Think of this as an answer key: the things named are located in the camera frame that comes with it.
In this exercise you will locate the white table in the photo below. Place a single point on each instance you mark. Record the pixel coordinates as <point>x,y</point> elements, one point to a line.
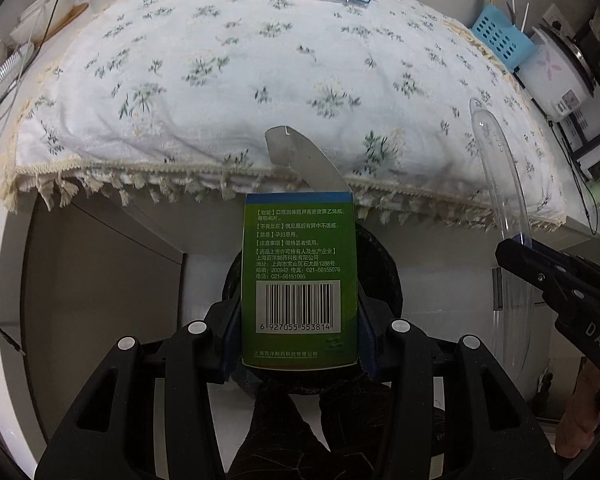
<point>155,225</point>

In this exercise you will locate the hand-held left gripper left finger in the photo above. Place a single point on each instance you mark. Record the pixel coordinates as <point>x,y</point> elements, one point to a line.
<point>180,360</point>

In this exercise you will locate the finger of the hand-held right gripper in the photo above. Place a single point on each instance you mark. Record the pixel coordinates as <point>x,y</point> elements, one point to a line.
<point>580,267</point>
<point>535,270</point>

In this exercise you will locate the white fan grille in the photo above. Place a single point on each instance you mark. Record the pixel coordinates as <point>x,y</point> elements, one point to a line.
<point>2,72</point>

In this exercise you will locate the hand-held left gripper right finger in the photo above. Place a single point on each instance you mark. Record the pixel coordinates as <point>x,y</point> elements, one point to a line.
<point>366,345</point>

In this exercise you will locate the white wall socket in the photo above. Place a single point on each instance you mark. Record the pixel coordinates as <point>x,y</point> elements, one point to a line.
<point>554,16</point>

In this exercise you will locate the floral tablecloth with tassels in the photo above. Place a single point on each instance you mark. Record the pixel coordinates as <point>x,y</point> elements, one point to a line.
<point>230,85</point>

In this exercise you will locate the white rice cooker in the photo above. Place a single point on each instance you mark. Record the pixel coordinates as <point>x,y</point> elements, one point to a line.
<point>555,75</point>

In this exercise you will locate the green medicine box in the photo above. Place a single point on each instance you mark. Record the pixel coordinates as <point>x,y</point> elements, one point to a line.
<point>300,260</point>

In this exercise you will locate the blue plastic basket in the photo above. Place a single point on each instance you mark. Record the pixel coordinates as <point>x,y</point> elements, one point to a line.
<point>502,37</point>

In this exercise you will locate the person's right hand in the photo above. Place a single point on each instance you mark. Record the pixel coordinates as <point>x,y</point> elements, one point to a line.
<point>585,425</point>

